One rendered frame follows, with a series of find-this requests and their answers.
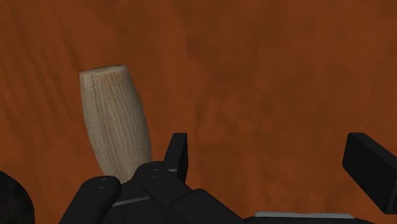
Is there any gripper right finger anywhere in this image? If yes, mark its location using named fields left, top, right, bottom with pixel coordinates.
left=342, top=132, right=397, bottom=216

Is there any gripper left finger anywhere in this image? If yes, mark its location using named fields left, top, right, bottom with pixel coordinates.
left=59, top=132, right=242, bottom=224

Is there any black round object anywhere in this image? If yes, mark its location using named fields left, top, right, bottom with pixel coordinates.
left=0, top=171, right=36, bottom=224

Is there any pale wooden handle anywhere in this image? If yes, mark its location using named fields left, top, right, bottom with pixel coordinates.
left=79, top=64, right=153, bottom=185

